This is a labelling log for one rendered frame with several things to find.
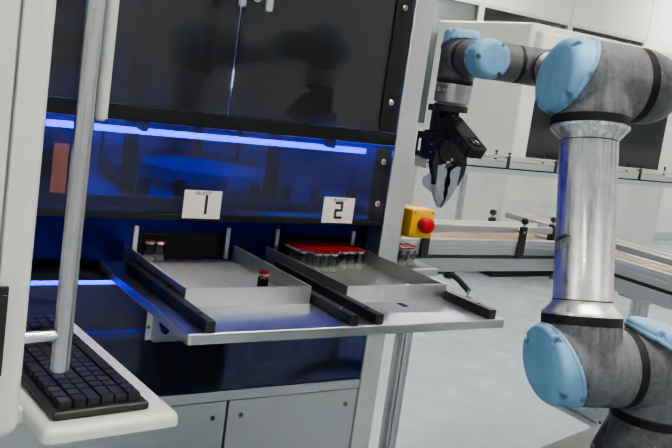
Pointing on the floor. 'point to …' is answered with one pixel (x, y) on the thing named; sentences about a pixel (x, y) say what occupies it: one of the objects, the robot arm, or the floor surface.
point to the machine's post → (406, 124)
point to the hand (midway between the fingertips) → (442, 202)
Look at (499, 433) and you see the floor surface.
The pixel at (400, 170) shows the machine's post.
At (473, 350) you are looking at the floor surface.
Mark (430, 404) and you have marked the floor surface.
